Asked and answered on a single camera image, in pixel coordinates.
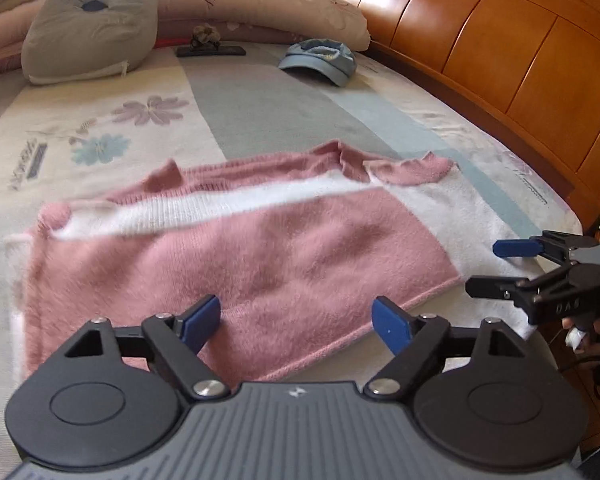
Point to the pink and white knit sweater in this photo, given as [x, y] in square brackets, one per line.
[295, 245]

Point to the person's right hand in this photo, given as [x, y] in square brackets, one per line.
[589, 347]

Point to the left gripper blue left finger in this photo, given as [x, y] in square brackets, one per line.
[174, 342]

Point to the black hair clip with flower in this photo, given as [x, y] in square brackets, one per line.
[206, 41]

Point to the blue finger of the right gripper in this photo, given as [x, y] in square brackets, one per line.
[528, 248]
[497, 287]

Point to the grey cat face cushion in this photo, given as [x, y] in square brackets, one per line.
[71, 40]

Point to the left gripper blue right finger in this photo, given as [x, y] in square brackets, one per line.
[416, 343]

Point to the blue baseball cap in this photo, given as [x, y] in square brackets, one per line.
[331, 59]

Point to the floral cream rolled quilt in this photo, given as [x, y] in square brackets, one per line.
[276, 21]

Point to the wooden headboard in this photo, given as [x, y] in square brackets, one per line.
[526, 71]

